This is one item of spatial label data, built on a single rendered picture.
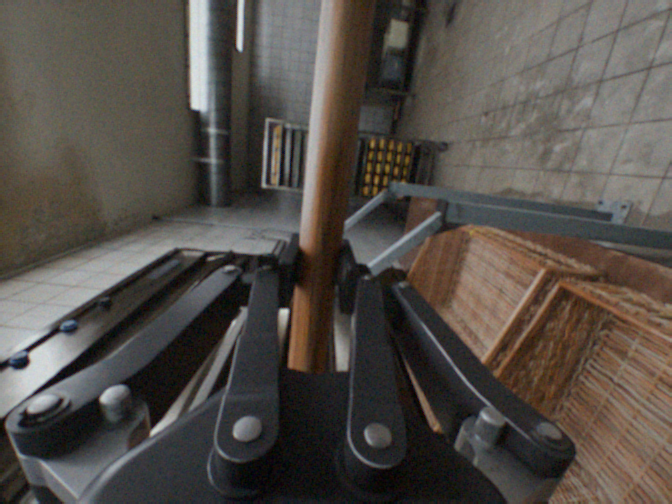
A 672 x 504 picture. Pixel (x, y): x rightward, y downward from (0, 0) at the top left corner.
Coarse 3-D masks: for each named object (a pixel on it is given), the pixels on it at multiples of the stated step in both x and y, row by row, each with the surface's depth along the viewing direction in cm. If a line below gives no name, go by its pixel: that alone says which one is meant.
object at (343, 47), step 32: (352, 0) 13; (320, 32) 14; (352, 32) 14; (320, 64) 15; (352, 64) 14; (320, 96) 15; (352, 96) 15; (320, 128) 15; (352, 128) 16; (320, 160) 16; (352, 160) 16; (320, 192) 16; (320, 224) 17; (320, 256) 17; (320, 288) 18; (320, 320) 19; (320, 352) 20
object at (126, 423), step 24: (120, 408) 6; (144, 408) 7; (96, 432) 6; (120, 432) 6; (144, 432) 7; (24, 456) 5; (48, 456) 5; (72, 456) 5; (96, 456) 5; (48, 480) 5; (72, 480) 5
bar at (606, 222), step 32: (384, 192) 99; (416, 192) 98; (448, 192) 99; (352, 224) 102; (448, 224) 55; (480, 224) 53; (512, 224) 54; (544, 224) 54; (576, 224) 54; (608, 224) 54; (384, 256) 56
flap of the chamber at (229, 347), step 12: (276, 252) 144; (240, 324) 81; (228, 348) 70; (216, 360) 66; (228, 360) 68; (216, 372) 62; (228, 372) 68; (204, 384) 59; (216, 384) 60; (204, 396) 56; (192, 408) 53
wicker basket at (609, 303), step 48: (576, 288) 46; (624, 288) 50; (528, 336) 52; (576, 336) 53; (624, 336) 49; (528, 384) 57; (576, 384) 57; (624, 384) 48; (576, 432) 55; (624, 432) 47; (576, 480) 52; (624, 480) 46
